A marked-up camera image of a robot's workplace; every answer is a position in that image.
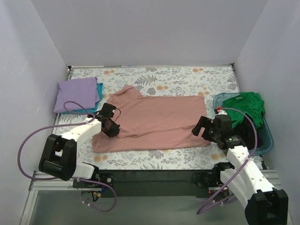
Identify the pink t-shirt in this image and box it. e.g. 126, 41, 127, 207
92, 85, 210, 153

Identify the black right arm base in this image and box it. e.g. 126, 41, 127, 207
192, 162, 235, 188

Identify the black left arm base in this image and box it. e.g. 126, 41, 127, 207
72, 172, 114, 188

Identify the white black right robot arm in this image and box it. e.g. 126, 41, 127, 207
192, 114, 288, 225

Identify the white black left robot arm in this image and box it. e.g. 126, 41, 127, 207
38, 118, 120, 188

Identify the black t-shirt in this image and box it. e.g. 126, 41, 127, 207
232, 116, 255, 150

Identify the green t-shirt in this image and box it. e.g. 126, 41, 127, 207
222, 92, 266, 128

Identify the floral patterned tablecloth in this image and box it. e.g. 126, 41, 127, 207
46, 65, 265, 171

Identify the folded teal t-shirt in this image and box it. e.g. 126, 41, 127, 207
61, 83, 103, 114

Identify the folded purple t-shirt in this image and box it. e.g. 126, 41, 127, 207
53, 77, 99, 113

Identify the blue plastic bin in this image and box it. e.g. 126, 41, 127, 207
213, 92, 274, 156

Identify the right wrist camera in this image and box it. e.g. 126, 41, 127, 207
214, 106, 227, 115

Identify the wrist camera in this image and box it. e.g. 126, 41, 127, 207
214, 106, 227, 115
97, 103, 121, 121

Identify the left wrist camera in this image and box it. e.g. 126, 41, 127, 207
97, 103, 121, 121

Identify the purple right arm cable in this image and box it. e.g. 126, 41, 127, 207
196, 106, 259, 215

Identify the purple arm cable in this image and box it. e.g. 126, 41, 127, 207
19, 101, 117, 213
196, 106, 259, 215

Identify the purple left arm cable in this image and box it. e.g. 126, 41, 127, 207
19, 101, 117, 213

